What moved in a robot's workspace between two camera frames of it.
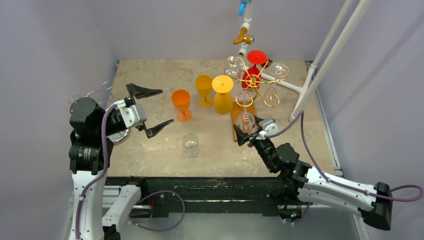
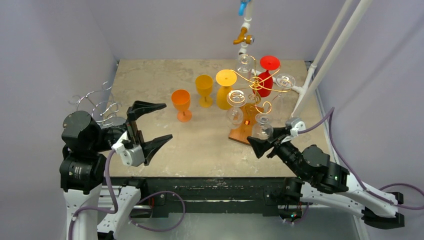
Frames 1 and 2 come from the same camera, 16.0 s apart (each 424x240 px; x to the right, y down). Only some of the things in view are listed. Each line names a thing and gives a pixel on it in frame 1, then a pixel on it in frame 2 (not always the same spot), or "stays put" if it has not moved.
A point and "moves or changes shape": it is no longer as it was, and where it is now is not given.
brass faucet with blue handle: [249, 39] stays put
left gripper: [138, 92] to [131, 128]
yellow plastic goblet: [204, 84] stays put
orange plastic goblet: [181, 99] stays put
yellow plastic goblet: [223, 99] moves or changes shape
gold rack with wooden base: [253, 80] moves or changes shape
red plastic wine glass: [251, 76] to [263, 86]
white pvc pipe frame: [306, 92] stays put
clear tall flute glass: [272, 97] to [282, 114]
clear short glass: [232, 67] to [245, 63]
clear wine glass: [245, 120] to [234, 116]
